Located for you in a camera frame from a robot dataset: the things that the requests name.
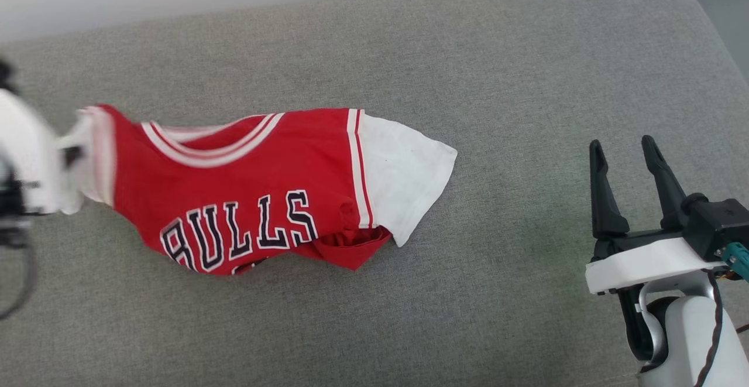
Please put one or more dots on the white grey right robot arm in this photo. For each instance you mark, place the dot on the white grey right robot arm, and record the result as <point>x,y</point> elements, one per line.
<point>679,340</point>

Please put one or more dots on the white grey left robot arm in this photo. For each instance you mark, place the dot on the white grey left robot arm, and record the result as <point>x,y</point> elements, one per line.
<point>10,205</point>

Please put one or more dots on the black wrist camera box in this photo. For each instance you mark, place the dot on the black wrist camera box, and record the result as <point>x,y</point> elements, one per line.
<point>6,76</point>
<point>722,220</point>

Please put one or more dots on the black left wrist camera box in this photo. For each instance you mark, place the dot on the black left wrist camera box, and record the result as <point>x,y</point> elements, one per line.
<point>6,76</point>

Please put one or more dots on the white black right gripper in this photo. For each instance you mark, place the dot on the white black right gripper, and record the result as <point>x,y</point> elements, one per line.
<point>643,264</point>

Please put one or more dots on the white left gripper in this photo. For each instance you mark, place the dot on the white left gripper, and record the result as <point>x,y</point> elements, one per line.
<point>26,153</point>

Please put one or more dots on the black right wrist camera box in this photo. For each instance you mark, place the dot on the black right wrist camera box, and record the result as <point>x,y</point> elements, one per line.
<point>722,220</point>

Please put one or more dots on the red white Bulls jersey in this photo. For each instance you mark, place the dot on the red white Bulls jersey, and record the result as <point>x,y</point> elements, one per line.
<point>263,158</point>

